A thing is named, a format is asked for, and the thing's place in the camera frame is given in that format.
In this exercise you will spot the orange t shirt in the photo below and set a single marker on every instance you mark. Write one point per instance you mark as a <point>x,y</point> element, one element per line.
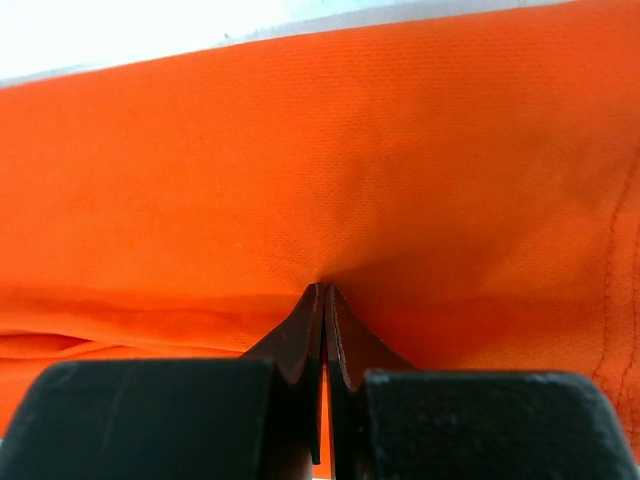
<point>469,183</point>

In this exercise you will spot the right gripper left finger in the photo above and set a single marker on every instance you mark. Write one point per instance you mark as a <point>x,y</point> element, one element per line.
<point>253,417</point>

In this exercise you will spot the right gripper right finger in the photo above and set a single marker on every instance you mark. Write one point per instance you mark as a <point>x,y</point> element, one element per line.
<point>392,420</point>

